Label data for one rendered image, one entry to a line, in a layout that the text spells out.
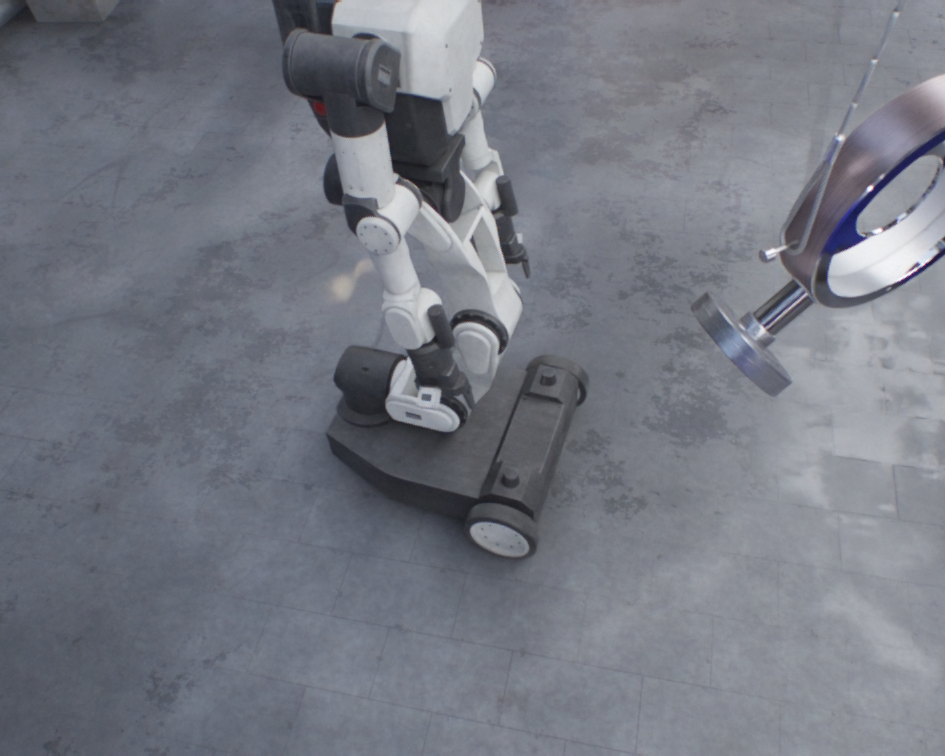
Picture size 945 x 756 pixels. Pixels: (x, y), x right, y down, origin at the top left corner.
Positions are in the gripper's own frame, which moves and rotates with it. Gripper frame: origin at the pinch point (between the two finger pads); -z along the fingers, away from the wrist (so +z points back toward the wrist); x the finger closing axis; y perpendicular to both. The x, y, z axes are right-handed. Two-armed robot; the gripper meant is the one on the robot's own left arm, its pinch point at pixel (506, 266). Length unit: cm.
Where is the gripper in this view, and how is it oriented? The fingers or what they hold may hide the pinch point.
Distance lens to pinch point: 208.3
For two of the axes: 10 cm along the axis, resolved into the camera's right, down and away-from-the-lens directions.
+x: 9.2, 0.9, -3.9
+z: -2.4, -6.6, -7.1
